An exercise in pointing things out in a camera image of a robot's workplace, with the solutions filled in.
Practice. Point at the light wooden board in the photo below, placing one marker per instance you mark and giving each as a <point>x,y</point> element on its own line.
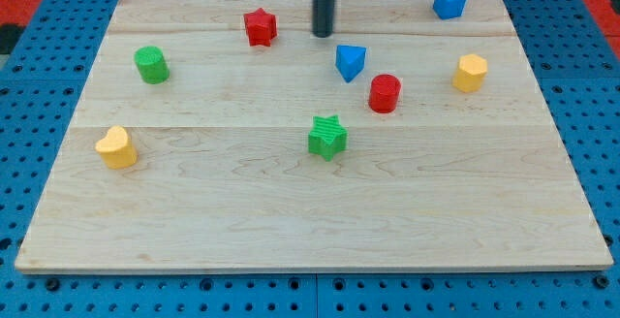
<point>224,183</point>

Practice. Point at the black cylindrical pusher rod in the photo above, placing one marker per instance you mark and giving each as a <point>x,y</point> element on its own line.
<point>322,17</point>

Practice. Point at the blue cube block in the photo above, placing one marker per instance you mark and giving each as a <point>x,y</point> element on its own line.
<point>447,9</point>

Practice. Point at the green cylinder block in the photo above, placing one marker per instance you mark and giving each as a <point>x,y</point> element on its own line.
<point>151,64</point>

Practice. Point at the red cylinder block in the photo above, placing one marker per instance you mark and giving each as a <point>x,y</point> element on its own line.
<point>384,93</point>

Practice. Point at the yellow heart block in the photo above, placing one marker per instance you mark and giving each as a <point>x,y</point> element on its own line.
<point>116,148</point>

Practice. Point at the blue triangle block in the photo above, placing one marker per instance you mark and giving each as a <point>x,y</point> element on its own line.
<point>350,61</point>

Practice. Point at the red star block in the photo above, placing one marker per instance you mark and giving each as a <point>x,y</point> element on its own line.
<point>260,27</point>

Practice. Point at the yellow hexagon block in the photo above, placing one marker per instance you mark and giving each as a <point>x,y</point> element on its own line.
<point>470,73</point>

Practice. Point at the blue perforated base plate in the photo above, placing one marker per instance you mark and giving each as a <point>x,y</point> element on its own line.
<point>573,47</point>

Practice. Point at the green star block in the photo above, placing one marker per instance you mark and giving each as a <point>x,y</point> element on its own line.
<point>327,137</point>

